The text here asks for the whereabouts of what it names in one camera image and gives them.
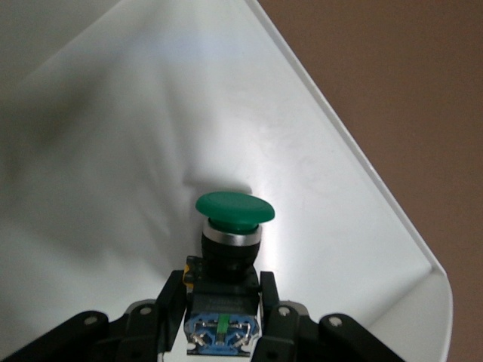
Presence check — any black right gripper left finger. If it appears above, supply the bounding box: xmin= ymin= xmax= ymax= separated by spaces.
xmin=112 ymin=269 xmax=189 ymax=362

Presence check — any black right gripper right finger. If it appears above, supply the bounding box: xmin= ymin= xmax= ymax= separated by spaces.
xmin=254 ymin=270 xmax=322 ymax=362

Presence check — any green push button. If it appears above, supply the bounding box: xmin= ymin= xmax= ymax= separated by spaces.
xmin=183 ymin=191 xmax=276 ymax=357

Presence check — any white plastic tray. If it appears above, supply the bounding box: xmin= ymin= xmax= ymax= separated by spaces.
xmin=0 ymin=0 xmax=456 ymax=362

